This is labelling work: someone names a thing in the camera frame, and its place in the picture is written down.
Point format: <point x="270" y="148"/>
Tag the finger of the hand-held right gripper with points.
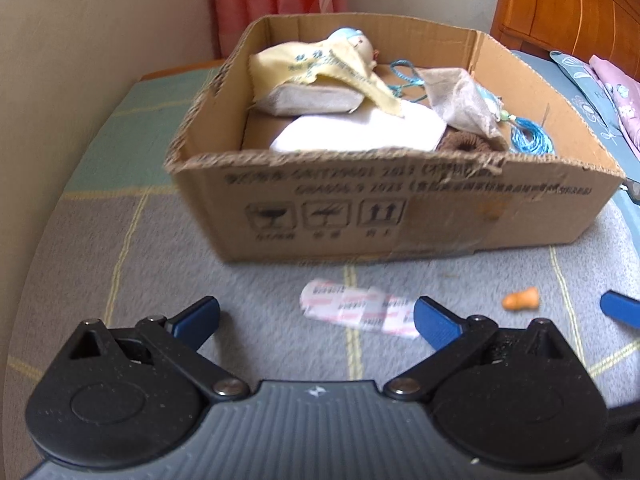
<point x="622" y="307"/>

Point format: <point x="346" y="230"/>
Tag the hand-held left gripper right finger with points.
<point x="435" y="327"/>

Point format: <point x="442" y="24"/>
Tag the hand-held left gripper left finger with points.
<point x="195" y="320"/>

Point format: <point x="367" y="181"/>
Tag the strip of adhesive bandages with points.
<point x="350" y="307"/>

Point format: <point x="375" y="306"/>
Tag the orange earplug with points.
<point x="520" y="300"/>

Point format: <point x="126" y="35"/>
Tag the brown cardboard box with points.
<point x="350" y="200"/>

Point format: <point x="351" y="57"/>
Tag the brown scrunchie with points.
<point x="452" y="141"/>

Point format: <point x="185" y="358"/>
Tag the white cloth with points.
<point x="350" y="130"/>

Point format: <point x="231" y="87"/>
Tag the beige sachet pillow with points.
<point x="310" y="97"/>

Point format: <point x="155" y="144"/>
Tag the yellow cloth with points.
<point x="300" y="67"/>

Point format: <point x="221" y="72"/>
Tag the black smartphone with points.
<point x="632" y="189"/>

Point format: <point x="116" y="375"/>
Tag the pink printed pillow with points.
<point x="620" y="95"/>

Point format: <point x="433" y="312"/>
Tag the blue floral pillow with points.
<point x="580" y="85"/>

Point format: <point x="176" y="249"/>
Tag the crumpled plastic bag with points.
<point x="460" y="100"/>

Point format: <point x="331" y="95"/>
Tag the blue floral bed sheet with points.
<point x="545" y="72"/>

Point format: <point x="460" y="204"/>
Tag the orange wooden board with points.
<point x="170" y="71"/>

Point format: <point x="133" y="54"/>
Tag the blue and white doll toy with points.
<point x="357" y="45"/>

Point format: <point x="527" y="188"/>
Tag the wooden headboard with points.
<point x="565" y="0"/>

